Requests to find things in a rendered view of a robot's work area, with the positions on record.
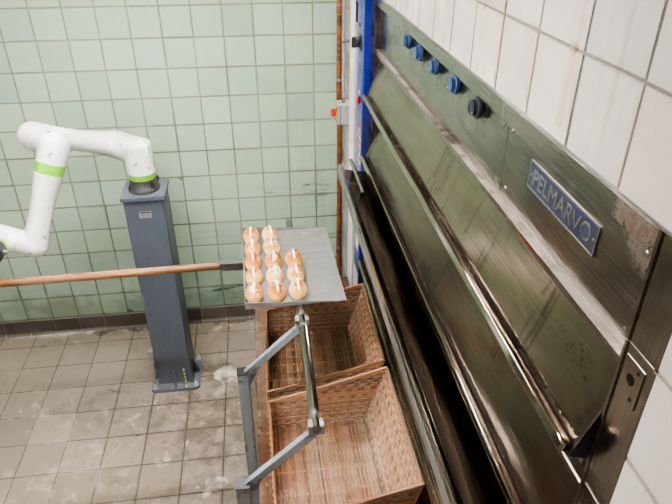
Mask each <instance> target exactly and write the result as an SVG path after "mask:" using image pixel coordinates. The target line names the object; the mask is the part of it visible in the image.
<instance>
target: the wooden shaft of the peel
mask: <svg viewBox="0 0 672 504"><path fill-rule="evenodd" d="M210 270H220V268H219V262H212V263H200V264H187V265H174V266H162V267H149V268H137V269H124V270H112V271H99V272H87V273H74V274H61V275H49V276H36V277H24V278H11V279H0V288H1V287H13V286H25V285H38V284H50V283H62V282H75V281H87V280H99V279H111V278H124V277H136V276H148V275H161V274H173V273H185V272H198V271H210Z"/></svg>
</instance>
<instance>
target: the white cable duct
mask: <svg viewBox="0 0 672 504"><path fill-rule="evenodd" d="M355 19H356V0H350V80H349V159H350V158H352V159H353V146H354V83H355V48H352V47H351V38H352V37H354V36H355ZM351 273H352V219H351V216H350V213H349V210H348V254H347V277H348V281H349V285H350V286H351Z"/></svg>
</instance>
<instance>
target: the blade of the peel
mask: <svg viewBox="0 0 672 504"><path fill-rule="evenodd" d="M245 229H246V228H242V246H243V273H244V300H245V310H247V309H258V308H269V307H280V306H291V305H302V304H313V303H324V302H336V301H346V296H345V293H344V289H343V286H342V282H341V279H340V275H339V272H338V268H337V265H336V261H335V258H334V254H333V250H332V247H331V243H330V240H329V236H328V233H327V229H326V227H280V228H275V229H276V230H277V233H278V238H277V241H278V243H279V245H280V250H279V252H278V253H279V254H280V256H281V257H282V261H283V263H282V266H281V267H280V268H281V270H282V271H283V274H284V279H283V282H282V283H283V284H284V286H285V288H286V292H287V293H286V297H285V298H284V300H283V301H281V302H275V301H273V300H272V299H271V298H270V297H269V294H268V288H269V285H270V283H269V282H268V281H267V278H266V273H267V270H268V269H269V268H268V267H267V265H266V263H265V259H266V256H267V254H266V253H265V251H264V249H263V244H264V242H265V241H264V239H263V238H262V232H263V229H264V228H256V229H257V231H258V233H259V239H258V243H259V244H260V247H261V251H260V253H259V256H260V257H261V259H262V266H261V268H260V270H261V272H262V274H263V281H262V283H261V284H260V286H261V287H262V289H263V292H264V296H263V299H262V300H261V302H248V301H247V299H246V296H245V292H246V289H247V287H248V284H247V283H246V280H245V276H246V273H247V271H248V269H247V268H246V266H245V259H246V257H247V255H246V253H245V251H244V247H245V244H246V242H245V241H244V239H243V234H244V231H245ZM291 249H296V250H298V251H299V252H300V254H301V256H302V263H301V266H302V267H303V269H304V272H305V277H304V279H303V281H304V282H305V284H306V286H307V294H306V296H305V298H304V299H302V300H295V299H293V298H292V297H291V295H290V293H289V286H290V284H291V281H290V280H289V279H288V277H287V270H288V268H289V266H288V265H287V264H286V261H285V258H286V255H287V253H288V251H289V250H291Z"/></svg>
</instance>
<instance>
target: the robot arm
mask: <svg viewBox="0 0 672 504"><path fill-rule="evenodd" d="M17 138H18V141H19V143H20V144H21V145H22V146H23V147H24V148H25V149H27V150H30V151H35V152H36V158H35V166H34V169H33V183H32V194H31V202H30V208H29V213H28V217H27V221H26V227H25V230H20V229H16V228H13V227H9V226H6V225H0V262H1V261H2V259H3V258H4V256H5V254H6V253H9V252H12V253H17V254H22V255H25V256H29V257H33V258H37V257H41V256H43V255H44V254H45V253H46V252H47V251H48V249H49V240H50V229H51V223H52V217H53V212H54V208H55V204H56V200H57V197H58V193H59V190H60V187H61V185H62V182H63V179H64V173H65V169H66V166H67V162H68V158H69V153H70V151H79V152H88V153H95V154H100V155H105V156H110V157H113V158H116V159H119V160H121V161H124V162H125V164H126V169H127V174H128V176H129V179H130V183H129V186H128V190H129V192H130V193H131V194H134V195H147V194H151V193H154V192H156V191H158V190H159V189H160V187H161V186H160V183H159V182H158V180H159V176H158V175H156V174H155V173H156V168H155V162H154V156H153V150H152V145H151V142H150V140H149V139H147V138H144V137H139V136H134V135H130V134H127V133H124V132H121V131H117V130H114V131H89V130H77V129H69V128H63V127H57V126H52V125H48V124H44V123H40V122H36V121H29V122H26V123H24V124H22V125H21V126H20V128H19V129H18V132H17Z"/></svg>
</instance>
